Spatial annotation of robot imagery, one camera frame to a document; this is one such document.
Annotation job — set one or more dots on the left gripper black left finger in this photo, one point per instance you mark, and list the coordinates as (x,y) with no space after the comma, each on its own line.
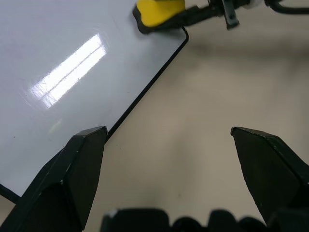
(60,178)

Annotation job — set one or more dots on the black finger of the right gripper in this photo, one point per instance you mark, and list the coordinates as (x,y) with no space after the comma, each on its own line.
(202,14)

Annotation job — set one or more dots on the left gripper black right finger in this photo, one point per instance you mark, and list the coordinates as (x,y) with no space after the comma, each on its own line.
(270,174)

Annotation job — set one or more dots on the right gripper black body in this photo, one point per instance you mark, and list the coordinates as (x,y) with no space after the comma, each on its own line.
(230,7)

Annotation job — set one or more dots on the yellow eraser with black felt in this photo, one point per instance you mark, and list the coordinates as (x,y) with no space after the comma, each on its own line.
(157,13)

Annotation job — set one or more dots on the white whiteboard with black frame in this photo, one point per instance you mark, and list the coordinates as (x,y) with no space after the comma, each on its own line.
(60,60)

